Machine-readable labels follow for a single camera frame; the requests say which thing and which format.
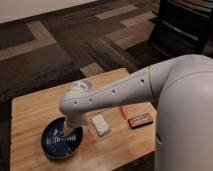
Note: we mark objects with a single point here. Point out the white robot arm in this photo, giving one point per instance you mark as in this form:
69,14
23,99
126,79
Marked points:
182,87

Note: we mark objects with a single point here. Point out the black office chair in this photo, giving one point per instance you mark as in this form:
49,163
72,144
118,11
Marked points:
182,27

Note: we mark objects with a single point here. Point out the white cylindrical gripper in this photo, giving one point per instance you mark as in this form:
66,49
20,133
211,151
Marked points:
68,126

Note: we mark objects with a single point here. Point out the dark blue ceramic bowl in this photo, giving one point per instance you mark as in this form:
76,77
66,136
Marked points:
55,144

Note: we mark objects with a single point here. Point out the white folded cloth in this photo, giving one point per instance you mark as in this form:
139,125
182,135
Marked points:
100,124

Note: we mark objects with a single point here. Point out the black and red snack bar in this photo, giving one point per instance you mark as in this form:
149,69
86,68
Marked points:
140,121

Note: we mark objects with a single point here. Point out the orange carrot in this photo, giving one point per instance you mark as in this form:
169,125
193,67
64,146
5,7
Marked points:
124,111

